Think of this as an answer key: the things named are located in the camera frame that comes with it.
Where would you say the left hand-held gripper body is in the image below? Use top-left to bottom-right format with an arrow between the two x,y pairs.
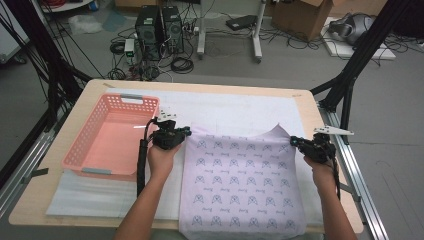
151,109 -> 188,151

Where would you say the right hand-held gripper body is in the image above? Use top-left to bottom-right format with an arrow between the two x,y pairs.
297,125 -> 355,164

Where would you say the pink plastic basket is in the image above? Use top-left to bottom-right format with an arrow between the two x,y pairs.
60,93 -> 161,183

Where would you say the lilac patterned towel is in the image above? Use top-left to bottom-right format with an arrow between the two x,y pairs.
178,123 -> 308,240

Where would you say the person's right hand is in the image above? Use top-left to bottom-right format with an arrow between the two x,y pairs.
303,155 -> 338,192

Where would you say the person's left hand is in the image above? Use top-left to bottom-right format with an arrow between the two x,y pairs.
147,143 -> 184,183

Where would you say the white grid mat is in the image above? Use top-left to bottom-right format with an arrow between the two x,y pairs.
99,87 -> 324,226

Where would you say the narrow black computer tower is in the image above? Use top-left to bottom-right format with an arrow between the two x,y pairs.
161,5 -> 185,56

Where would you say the white foam sheet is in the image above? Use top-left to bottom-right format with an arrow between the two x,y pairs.
45,169 -> 139,218

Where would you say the white power adapter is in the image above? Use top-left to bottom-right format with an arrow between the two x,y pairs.
123,38 -> 136,64

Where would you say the white floor board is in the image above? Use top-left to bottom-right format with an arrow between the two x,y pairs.
320,16 -> 397,62

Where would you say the wide black computer tower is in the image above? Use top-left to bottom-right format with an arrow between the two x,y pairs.
134,4 -> 164,63

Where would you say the open cardboard box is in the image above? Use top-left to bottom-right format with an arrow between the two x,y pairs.
270,0 -> 334,43

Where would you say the black flat box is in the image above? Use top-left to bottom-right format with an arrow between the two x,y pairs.
225,14 -> 258,32

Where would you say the grey rounded device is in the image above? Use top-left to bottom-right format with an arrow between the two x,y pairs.
328,12 -> 376,46

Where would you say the teal plastic sheet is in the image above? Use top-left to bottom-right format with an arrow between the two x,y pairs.
101,9 -> 128,33

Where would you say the clear plastic bag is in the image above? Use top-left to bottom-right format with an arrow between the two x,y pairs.
68,13 -> 103,36

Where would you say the white round table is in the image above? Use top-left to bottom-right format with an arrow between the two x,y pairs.
39,0 -> 96,14

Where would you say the aluminium rail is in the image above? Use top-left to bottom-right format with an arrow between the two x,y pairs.
0,109 -> 66,219
318,103 -> 390,240

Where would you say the large black cable coil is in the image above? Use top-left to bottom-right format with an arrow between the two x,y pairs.
170,56 -> 195,75

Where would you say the tangle of black floor cables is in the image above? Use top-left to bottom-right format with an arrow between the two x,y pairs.
213,13 -> 424,68

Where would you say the small black cable coil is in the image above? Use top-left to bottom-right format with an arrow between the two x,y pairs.
109,41 -> 126,56

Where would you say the black metal frame post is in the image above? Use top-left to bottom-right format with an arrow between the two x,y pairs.
309,0 -> 413,146
0,0 -> 94,189

